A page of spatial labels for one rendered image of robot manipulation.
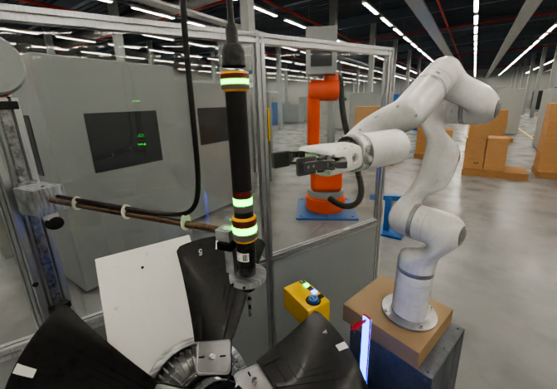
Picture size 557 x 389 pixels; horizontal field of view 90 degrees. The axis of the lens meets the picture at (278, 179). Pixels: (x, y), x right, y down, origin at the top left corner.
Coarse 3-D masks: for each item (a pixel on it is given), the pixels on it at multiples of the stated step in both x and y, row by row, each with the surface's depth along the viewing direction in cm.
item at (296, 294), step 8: (304, 280) 113; (288, 288) 109; (296, 288) 109; (304, 288) 108; (288, 296) 107; (296, 296) 104; (304, 296) 104; (288, 304) 108; (296, 304) 103; (304, 304) 100; (312, 304) 99; (320, 304) 99; (328, 304) 101; (296, 312) 104; (304, 312) 99; (320, 312) 100; (328, 312) 102; (328, 320) 103
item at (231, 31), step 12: (228, 24) 41; (228, 36) 41; (228, 48) 41; (240, 48) 42; (228, 60) 41; (240, 60) 42; (240, 252) 50; (252, 252) 50; (240, 264) 51; (252, 264) 51
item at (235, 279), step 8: (224, 224) 53; (216, 232) 51; (224, 232) 51; (232, 232) 51; (216, 240) 52; (224, 240) 51; (232, 240) 52; (224, 248) 51; (232, 248) 51; (232, 256) 51; (232, 264) 52; (256, 264) 55; (232, 272) 52; (256, 272) 53; (264, 272) 53; (232, 280) 51; (240, 280) 50; (248, 280) 50; (256, 280) 50; (264, 280) 52; (240, 288) 50; (248, 288) 50
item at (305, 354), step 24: (312, 312) 79; (288, 336) 72; (312, 336) 73; (336, 336) 74; (264, 360) 66; (288, 360) 66; (312, 360) 66; (336, 360) 68; (288, 384) 60; (312, 384) 61; (336, 384) 63; (360, 384) 65
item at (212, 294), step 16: (208, 240) 71; (256, 240) 70; (192, 256) 70; (208, 256) 69; (224, 256) 68; (256, 256) 67; (192, 272) 68; (208, 272) 67; (224, 272) 66; (192, 288) 67; (208, 288) 66; (224, 288) 64; (192, 304) 66; (208, 304) 64; (224, 304) 62; (240, 304) 62; (192, 320) 64; (208, 320) 62; (224, 320) 61; (208, 336) 61; (224, 336) 59
